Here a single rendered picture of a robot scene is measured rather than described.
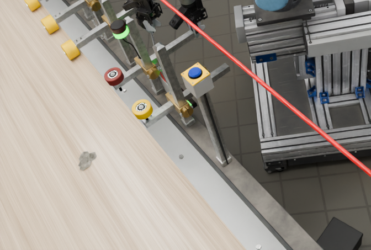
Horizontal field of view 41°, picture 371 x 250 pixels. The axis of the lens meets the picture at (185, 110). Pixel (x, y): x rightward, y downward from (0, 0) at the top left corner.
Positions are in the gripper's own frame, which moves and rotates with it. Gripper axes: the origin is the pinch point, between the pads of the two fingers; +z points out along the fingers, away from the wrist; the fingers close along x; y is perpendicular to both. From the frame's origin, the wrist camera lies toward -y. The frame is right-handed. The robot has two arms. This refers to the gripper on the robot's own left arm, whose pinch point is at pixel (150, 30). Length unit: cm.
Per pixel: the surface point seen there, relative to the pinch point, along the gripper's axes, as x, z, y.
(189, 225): -61, 12, 61
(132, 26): -9.0, -10.4, 1.8
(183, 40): 11.3, 14.8, 4.2
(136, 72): -12.7, 15.1, -4.6
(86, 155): -58, 10, 9
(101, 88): -28.9, 10.5, -9.2
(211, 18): 101, 99, -62
